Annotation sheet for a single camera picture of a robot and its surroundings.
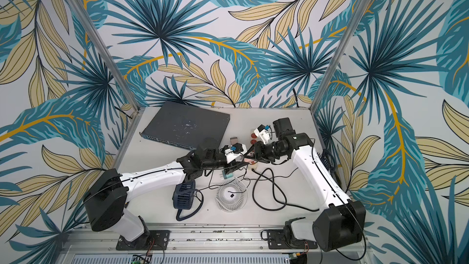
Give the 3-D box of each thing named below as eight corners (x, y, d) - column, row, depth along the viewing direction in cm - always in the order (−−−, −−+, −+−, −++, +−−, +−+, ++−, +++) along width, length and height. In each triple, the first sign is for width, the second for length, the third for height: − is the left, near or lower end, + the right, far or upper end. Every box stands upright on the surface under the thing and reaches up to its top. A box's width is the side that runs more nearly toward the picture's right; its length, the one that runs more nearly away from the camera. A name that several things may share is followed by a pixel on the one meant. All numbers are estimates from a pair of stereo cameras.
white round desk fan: (215, 213, 82) (214, 209, 76) (217, 183, 90) (216, 178, 85) (247, 213, 82) (248, 209, 77) (246, 183, 91) (247, 178, 85)
